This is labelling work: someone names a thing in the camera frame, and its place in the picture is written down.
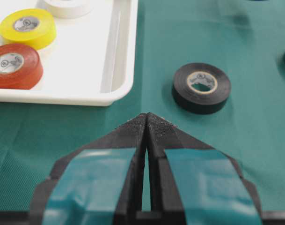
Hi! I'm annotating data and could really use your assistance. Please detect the yellow tape roll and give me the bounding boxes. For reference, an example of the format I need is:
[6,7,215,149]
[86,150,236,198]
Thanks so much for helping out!
[0,8,57,50]

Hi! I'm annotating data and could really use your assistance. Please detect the white plastic tray case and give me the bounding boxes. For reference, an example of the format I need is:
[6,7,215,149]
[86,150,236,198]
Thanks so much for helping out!
[0,0,138,106]

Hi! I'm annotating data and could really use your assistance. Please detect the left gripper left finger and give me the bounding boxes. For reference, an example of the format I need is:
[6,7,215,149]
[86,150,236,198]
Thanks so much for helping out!
[29,113,146,225]

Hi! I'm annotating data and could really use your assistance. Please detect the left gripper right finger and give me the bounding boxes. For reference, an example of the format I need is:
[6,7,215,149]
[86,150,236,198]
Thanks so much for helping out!
[146,113,262,225]

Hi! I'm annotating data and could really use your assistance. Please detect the white tape roll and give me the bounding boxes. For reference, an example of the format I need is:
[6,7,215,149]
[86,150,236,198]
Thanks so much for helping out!
[43,0,93,19]

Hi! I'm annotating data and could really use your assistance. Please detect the red tape roll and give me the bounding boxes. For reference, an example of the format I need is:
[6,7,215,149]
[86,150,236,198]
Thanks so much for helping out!
[0,44,43,90]

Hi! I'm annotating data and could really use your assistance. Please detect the black tape roll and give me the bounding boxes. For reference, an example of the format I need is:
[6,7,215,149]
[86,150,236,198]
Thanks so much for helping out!
[172,63,231,114]

